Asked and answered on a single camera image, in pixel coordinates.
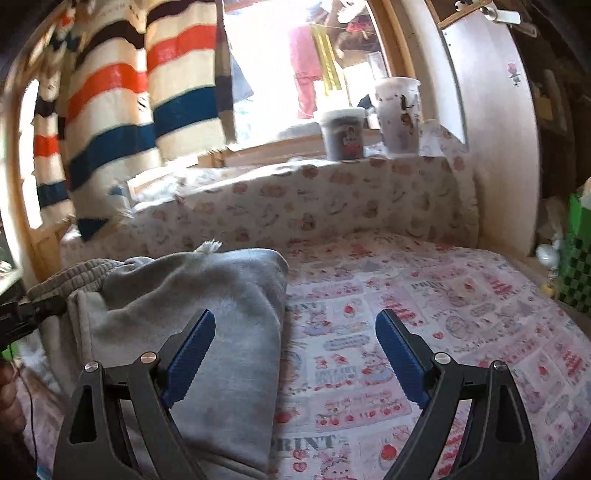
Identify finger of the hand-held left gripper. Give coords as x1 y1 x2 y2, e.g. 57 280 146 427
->
21 295 68 320

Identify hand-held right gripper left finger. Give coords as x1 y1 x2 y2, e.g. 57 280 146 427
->
53 308 217 480

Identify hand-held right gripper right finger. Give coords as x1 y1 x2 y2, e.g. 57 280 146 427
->
375 308 540 480

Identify grey fleece pants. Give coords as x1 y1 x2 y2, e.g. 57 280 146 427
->
27 248 291 480

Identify person's left forearm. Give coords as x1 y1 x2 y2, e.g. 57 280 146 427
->
0 360 29 480

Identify printed bed sheet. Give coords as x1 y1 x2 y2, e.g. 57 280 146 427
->
14 231 591 480

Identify white toy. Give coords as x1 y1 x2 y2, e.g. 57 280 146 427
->
536 231 566 296

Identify printed bumper cushion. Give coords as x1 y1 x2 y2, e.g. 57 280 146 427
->
60 157 481 278

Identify striped knit sweater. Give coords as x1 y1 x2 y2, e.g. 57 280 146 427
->
28 0 236 243

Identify green checkered bag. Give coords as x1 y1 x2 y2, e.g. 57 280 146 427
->
556 191 591 315

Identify dark tub with white lid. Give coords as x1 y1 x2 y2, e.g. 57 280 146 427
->
314 107 368 161

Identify white door panel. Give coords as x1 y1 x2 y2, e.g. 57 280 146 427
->
436 0 541 259

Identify white printed cup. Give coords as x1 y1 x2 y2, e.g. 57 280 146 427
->
374 78 422 157

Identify yellow hanging garment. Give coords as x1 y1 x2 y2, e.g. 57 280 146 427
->
310 23 343 97

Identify pink hanging garment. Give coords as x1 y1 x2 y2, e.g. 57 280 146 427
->
288 23 324 120

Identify metal door latch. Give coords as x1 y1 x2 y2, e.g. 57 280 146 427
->
455 0 522 26

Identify black cable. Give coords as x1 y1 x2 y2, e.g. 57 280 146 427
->
11 348 43 468

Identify wooden window frame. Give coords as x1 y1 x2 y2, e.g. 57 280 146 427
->
198 0 419 169

